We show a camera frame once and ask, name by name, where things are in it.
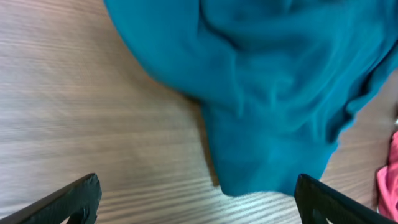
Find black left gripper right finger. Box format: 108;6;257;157
294;174;397;224

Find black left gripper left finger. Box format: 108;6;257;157
1;173;102;224

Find blue t-shirt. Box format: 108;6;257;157
105;0;397;196

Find red t-shirt with print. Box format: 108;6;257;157
376;131;397;222

